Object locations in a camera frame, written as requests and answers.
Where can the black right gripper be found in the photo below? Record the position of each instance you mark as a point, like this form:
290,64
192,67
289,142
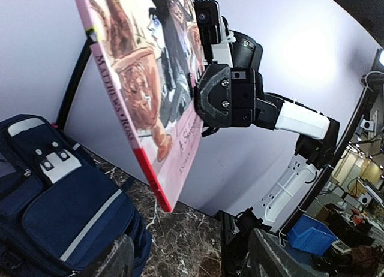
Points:
215,92

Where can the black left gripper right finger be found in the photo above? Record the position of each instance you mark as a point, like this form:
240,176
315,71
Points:
266,258

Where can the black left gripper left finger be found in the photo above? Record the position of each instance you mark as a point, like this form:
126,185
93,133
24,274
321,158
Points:
117,259

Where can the navy blue student backpack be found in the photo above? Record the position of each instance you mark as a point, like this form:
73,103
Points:
59,211

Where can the pink illustrated paperback book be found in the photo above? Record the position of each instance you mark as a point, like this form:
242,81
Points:
150,57

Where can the blue plastic storage bin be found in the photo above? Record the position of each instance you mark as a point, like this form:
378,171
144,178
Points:
311,236

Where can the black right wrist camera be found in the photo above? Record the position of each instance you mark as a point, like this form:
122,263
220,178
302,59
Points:
209,24

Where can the black right frame post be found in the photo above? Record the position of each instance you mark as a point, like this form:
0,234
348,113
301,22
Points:
72,86

